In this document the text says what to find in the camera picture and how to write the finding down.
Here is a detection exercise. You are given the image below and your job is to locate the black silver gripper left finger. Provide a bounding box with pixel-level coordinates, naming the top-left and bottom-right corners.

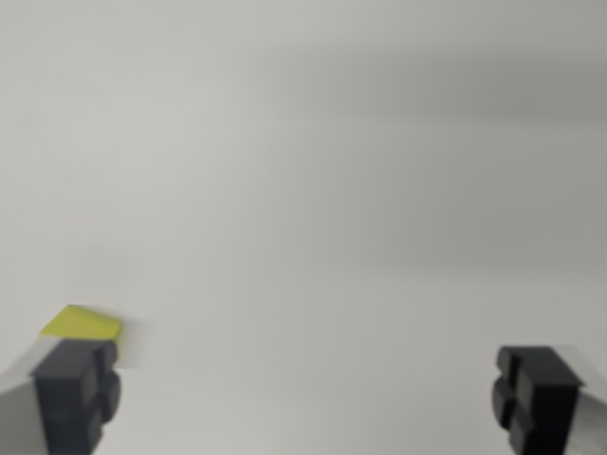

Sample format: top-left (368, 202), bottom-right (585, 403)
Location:
top-left (0, 337), bottom-right (123, 455)

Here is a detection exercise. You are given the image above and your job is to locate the black silver gripper right finger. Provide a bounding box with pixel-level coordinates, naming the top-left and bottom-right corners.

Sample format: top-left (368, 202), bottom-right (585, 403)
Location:
top-left (490, 344), bottom-right (607, 455)

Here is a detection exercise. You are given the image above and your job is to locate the yellow cube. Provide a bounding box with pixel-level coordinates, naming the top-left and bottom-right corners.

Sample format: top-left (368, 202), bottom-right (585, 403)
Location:
top-left (38, 304), bottom-right (123, 344)

